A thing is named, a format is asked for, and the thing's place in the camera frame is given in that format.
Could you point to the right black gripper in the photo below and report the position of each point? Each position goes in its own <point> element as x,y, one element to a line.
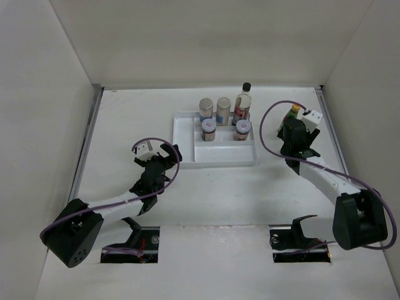
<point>310,137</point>

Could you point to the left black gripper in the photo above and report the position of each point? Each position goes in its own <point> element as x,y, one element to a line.
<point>169,150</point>

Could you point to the red lid pink jar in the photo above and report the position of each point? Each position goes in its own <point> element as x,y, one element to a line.
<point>242,130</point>

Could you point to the blue label spice jar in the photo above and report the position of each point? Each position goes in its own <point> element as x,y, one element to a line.
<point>205,109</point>

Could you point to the tall dark soy sauce bottle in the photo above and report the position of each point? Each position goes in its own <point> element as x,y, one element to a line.
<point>242,104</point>

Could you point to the pink label spice jar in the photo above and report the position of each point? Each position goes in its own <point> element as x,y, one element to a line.
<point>223,111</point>

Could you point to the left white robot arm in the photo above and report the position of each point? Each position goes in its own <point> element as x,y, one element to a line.
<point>76,231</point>

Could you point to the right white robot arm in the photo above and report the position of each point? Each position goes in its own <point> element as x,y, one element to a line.
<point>359,218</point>

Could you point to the red cap chili sauce bottle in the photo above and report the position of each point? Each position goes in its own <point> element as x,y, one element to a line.
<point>292,113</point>

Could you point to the white divided organizer tray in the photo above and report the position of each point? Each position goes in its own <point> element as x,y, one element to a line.
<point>223,152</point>

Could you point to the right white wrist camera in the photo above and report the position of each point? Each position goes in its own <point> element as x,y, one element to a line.
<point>311,120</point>

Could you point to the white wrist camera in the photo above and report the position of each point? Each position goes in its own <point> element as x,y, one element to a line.
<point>144,151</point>
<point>311,120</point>

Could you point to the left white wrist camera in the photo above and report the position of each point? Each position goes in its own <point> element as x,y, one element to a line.
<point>144,151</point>

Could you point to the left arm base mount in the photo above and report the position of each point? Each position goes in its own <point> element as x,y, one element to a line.
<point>137,243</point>

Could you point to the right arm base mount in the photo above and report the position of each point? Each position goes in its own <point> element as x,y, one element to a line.
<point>290,245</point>

